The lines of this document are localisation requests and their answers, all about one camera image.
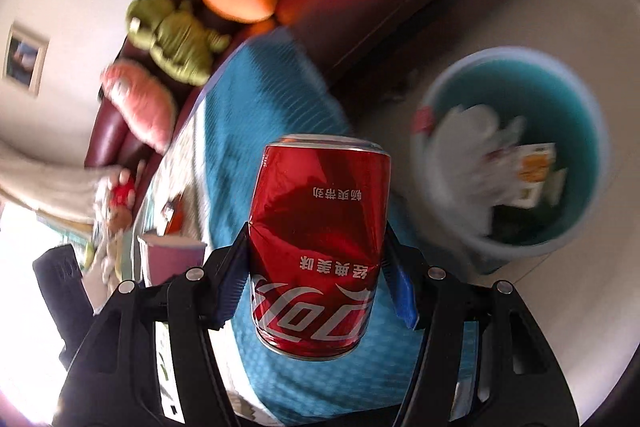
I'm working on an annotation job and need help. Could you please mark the white printed tablecloth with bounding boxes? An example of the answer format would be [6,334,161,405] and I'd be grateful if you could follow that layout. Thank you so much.
[117,107,261,427]

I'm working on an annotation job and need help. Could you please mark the white and orange snack packet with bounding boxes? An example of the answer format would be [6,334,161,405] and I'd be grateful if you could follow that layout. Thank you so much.
[505,142,558,208]

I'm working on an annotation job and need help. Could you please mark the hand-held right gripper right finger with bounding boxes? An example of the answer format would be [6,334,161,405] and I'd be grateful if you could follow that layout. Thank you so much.
[382,229,596,427]

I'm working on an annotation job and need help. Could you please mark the blue plastic bucket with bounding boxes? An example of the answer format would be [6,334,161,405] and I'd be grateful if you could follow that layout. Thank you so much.
[410,47,615,260]

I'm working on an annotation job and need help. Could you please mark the red drink can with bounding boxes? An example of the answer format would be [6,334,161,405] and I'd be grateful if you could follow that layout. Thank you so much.
[248,134,392,360]

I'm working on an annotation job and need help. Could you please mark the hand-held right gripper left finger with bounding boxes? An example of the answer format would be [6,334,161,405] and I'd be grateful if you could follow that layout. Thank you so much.
[52,229,251,427]

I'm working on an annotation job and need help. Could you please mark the framed wall picture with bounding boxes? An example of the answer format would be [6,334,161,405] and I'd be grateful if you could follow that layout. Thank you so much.
[2,23,51,96]

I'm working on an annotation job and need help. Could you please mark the cream blanket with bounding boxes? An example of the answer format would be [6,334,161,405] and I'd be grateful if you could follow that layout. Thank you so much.
[0,142,118,228]

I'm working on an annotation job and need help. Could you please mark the blue checked tablecloth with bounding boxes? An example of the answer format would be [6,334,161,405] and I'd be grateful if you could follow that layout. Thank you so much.
[200,27,476,413]

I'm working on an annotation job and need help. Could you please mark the red plush toy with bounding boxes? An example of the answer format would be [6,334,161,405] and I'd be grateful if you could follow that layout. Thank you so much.
[107,172,138,212]

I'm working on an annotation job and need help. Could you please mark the green plush dinosaur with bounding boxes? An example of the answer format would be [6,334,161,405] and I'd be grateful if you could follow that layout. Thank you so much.
[125,0,231,88]

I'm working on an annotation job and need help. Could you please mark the brown teddy bear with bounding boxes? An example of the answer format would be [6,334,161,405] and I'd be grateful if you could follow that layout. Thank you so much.
[97,207,133,288]

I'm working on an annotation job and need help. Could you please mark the white crumpled wrapper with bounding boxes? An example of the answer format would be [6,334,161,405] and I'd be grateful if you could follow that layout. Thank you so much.
[432,104,528,238]

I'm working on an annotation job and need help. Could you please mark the pink plush toy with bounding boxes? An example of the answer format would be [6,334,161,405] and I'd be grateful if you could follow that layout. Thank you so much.
[100,59,178,155]

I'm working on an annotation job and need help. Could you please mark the pink paper cup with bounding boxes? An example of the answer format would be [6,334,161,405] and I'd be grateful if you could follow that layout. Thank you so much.
[137,232,208,288]

